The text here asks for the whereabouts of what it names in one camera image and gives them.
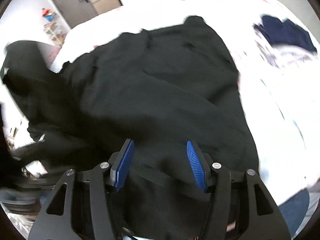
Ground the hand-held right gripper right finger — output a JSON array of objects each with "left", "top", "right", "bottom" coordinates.
[{"left": 186, "top": 140, "right": 292, "bottom": 240}]

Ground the red blue toy figure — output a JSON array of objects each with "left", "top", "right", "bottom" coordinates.
[{"left": 41, "top": 7, "right": 57, "bottom": 23}]

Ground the black shirt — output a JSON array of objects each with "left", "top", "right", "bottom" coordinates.
[{"left": 60, "top": 16, "right": 260, "bottom": 240}]

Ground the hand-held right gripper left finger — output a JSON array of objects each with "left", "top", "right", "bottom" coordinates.
[{"left": 28, "top": 139, "right": 135, "bottom": 240}]

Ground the white crumpled cloth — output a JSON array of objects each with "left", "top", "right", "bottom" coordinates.
[{"left": 5, "top": 205, "right": 40, "bottom": 235}]

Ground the white shelf rack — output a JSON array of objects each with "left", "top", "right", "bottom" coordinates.
[{"left": 43, "top": 21, "right": 69, "bottom": 48}]

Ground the grey door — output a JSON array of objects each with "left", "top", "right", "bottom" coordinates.
[{"left": 46, "top": 0, "right": 99, "bottom": 29}]

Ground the blue checked printed blanket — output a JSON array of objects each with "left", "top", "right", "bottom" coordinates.
[{"left": 0, "top": 0, "right": 320, "bottom": 205}]

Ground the pile of black clothes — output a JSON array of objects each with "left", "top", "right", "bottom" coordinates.
[{"left": 1, "top": 40, "right": 100, "bottom": 188}]

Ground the navy folded garment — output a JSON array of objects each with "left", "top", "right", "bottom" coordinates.
[{"left": 253, "top": 15, "right": 318, "bottom": 53}]

